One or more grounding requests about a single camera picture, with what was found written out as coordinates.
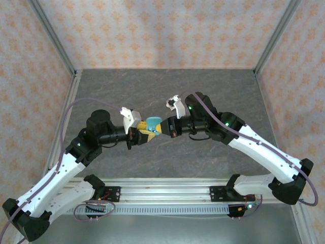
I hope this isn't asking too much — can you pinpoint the blue earbud charging case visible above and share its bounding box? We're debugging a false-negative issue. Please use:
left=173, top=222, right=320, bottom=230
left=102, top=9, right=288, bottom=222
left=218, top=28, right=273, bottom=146
left=146, top=116, right=163, bottom=134

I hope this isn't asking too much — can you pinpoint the aluminium cross beam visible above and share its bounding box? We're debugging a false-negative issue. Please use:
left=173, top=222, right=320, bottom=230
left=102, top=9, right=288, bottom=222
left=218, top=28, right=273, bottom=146
left=26, top=177, right=304, bottom=204

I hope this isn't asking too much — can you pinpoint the red orange base wiring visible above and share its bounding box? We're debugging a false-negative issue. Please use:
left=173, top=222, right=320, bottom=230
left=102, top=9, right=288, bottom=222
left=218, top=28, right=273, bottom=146
left=86, top=192, right=112, bottom=204

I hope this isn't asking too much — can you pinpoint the grey metal panel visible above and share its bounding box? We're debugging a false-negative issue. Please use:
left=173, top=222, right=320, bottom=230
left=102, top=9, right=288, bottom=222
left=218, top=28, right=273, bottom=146
left=29, top=215, right=301, bottom=244

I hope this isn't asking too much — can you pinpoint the small lit circuit board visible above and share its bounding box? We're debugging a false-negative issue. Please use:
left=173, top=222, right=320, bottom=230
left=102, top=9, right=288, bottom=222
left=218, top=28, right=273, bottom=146
left=237, top=195, right=262, bottom=211

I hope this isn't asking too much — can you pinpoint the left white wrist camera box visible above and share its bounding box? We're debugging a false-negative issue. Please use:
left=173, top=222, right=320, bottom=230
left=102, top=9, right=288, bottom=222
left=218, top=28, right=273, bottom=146
left=119, top=106, right=142, bottom=134

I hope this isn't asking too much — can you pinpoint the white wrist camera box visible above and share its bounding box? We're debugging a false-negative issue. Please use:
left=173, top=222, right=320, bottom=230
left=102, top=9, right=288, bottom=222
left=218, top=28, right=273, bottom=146
left=166, top=95, right=184, bottom=119
left=119, top=106, right=142, bottom=134

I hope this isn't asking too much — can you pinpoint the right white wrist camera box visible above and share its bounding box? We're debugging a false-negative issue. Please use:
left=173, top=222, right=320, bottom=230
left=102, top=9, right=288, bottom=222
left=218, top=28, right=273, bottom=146
left=166, top=95, right=184, bottom=119

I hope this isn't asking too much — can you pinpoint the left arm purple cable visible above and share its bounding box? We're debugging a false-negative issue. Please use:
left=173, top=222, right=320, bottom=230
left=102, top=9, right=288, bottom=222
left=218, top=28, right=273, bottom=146
left=0, top=98, right=123, bottom=244

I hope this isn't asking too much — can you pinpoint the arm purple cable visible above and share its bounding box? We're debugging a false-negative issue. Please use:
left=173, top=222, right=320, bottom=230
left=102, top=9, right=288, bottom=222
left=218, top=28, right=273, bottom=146
left=0, top=98, right=123, bottom=244
left=179, top=91, right=319, bottom=219

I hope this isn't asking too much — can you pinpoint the aluminium side rail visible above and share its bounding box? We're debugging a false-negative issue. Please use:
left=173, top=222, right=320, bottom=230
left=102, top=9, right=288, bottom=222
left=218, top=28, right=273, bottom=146
left=42, top=69, right=83, bottom=178

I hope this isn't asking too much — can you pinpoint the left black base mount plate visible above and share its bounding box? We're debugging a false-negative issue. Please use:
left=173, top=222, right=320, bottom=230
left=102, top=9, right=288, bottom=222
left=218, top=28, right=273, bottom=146
left=101, top=186, right=121, bottom=203

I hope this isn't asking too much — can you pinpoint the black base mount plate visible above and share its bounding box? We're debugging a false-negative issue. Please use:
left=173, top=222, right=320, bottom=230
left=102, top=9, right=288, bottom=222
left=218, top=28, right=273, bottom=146
left=101, top=186, right=121, bottom=203
left=208, top=185, right=237, bottom=203

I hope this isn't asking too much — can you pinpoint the slotted grey cable duct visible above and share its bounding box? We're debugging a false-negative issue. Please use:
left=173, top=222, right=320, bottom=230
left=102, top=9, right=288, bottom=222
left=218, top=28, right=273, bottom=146
left=37, top=204, right=257, bottom=216

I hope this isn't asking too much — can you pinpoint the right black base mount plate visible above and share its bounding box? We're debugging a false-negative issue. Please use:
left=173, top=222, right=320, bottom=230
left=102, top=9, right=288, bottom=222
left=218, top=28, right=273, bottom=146
left=208, top=185, right=237, bottom=203

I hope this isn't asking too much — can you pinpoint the left aluminium frame post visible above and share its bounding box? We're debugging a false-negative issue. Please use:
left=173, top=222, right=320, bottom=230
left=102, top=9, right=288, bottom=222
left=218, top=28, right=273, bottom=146
left=27, top=0, right=77, bottom=75

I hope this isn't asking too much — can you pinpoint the aluminium frame post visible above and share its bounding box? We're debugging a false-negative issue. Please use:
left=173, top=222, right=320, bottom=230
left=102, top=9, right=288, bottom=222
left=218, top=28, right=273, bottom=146
left=253, top=0, right=303, bottom=75
left=27, top=0, right=77, bottom=75

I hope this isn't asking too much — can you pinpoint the right aluminium frame post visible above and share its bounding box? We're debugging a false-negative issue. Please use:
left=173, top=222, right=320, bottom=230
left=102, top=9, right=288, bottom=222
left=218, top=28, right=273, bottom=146
left=253, top=0, right=303, bottom=75

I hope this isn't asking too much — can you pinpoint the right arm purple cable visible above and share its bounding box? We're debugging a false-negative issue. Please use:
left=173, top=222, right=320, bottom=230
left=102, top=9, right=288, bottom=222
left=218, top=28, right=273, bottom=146
left=179, top=91, right=319, bottom=219

